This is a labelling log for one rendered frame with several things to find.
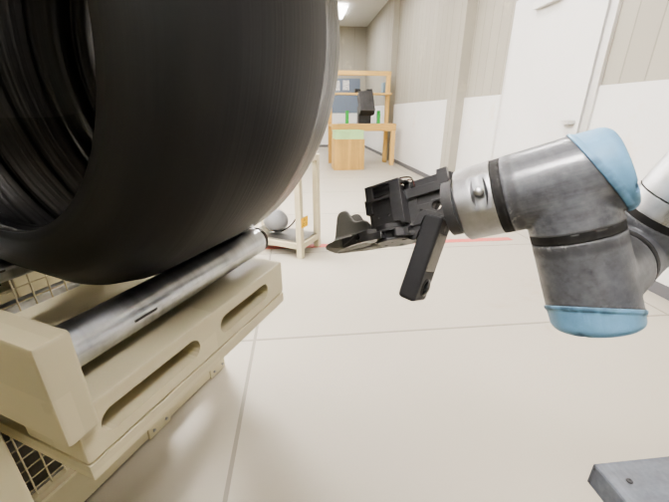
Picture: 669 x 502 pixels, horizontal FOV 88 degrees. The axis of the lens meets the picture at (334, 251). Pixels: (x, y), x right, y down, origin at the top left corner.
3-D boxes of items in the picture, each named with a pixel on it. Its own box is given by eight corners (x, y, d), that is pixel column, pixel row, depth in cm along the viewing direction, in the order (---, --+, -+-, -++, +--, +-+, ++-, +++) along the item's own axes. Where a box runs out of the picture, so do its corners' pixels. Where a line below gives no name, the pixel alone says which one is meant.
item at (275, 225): (302, 259, 280) (298, 158, 251) (242, 248, 303) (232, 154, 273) (321, 245, 310) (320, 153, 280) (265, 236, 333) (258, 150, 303)
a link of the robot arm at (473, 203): (511, 236, 45) (497, 227, 37) (472, 243, 47) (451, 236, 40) (497, 170, 46) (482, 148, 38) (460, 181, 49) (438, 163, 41)
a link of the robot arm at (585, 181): (652, 220, 31) (630, 112, 31) (504, 247, 38) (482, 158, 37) (631, 208, 39) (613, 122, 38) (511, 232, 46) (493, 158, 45)
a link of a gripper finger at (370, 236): (352, 238, 53) (404, 226, 49) (353, 249, 53) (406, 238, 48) (335, 235, 49) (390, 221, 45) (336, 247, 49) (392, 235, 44)
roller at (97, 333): (61, 391, 30) (45, 349, 29) (29, 377, 32) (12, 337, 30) (270, 252, 60) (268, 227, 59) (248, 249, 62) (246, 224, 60)
